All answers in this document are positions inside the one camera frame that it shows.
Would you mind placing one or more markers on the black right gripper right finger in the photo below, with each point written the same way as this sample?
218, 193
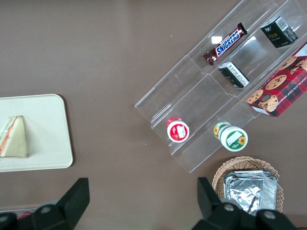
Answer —
223, 218

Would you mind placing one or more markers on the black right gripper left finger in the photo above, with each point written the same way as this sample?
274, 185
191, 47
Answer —
60, 213

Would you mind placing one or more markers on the triangle sandwich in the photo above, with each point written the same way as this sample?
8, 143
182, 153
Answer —
16, 141

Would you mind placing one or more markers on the light wicker basket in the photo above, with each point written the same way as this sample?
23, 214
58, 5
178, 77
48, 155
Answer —
220, 172

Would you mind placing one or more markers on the cream plastic tray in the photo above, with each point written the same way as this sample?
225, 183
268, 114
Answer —
48, 134

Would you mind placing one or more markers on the silver foil container stack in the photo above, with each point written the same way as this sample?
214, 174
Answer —
249, 189

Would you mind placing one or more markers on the clear acrylic bottle rack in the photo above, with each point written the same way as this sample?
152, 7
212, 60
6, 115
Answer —
9, 210

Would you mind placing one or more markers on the green-lid sunflower cup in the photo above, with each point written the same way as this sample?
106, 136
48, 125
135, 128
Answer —
233, 139

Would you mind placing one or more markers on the red-lid small cup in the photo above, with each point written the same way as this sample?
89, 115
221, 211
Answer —
178, 131

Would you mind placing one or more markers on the clear acrylic stepped stand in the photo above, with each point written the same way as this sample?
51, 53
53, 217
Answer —
192, 91

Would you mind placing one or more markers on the red plaid cookie box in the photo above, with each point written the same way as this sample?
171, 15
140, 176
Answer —
283, 88

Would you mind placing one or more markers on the small black carton box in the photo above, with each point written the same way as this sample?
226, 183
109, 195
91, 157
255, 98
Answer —
233, 75
278, 33

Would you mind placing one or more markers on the Snickers chocolate bar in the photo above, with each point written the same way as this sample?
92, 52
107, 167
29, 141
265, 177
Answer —
225, 44

